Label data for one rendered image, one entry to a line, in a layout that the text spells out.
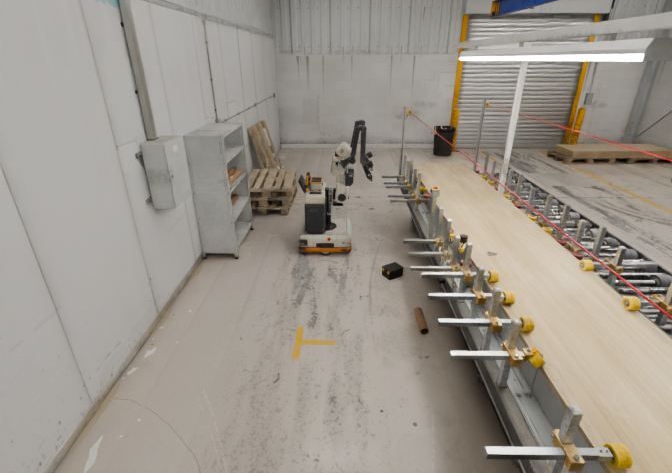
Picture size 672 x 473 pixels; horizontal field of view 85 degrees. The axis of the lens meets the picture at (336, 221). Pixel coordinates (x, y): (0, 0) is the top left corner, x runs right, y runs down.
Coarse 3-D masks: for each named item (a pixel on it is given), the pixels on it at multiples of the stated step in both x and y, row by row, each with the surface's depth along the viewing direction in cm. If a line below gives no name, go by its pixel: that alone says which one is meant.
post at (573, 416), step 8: (568, 408) 136; (576, 408) 134; (568, 416) 136; (576, 416) 133; (568, 424) 136; (576, 424) 135; (560, 432) 141; (568, 432) 137; (568, 440) 138; (552, 464) 146; (560, 464) 144; (552, 472) 146; (560, 472) 146
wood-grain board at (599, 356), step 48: (480, 192) 422; (480, 240) 310; (528, 240) 310; (528, 288) 245; (576, 288) 245; (528, 336) 203; (576, 336) 203; (624, 336) 203; (576, 384) 173; (624, 384) 173; (624, 432) 151
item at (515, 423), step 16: (416, 224) 404; (448, 288) 282; (464, 304) 262; (480, 336) 232; (480, 368) 216; (496, 368) 208; (496, 384) 198; (496, 400) 194; (512, 400) 188; (512, 416) 180; (512, 432) 175; (528, 432) 172; (528, 464) 160; (544, 464) 159
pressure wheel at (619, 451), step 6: (606, 444) 140; (612, 444) 138; (618, 444) 138; (612, 450) 137; (618, 450) 136; (624, 450) 136; (618, 456) 134; (624, 456) 134; (630, 456) 134; (612, 462) 137; (618, 462) 134; (624, 462) 134; (630, 462) 134
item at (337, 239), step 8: (304, 224) 493; (336, 224) 492; (344, 224) 492; (304, 232) 470; (328, 232) 469; (336, 232) 469; (344, 232) 469; (304, 240) 463; (312, 240) 462; (320, 240) 461; (328, 240) 461; (336, 240) 461; (344, 240) 461; (304, 248) 466; (312, 248) 466; (320, 248) 466; (328, 248) 466; (336, 248) 466; (344, 248) 465
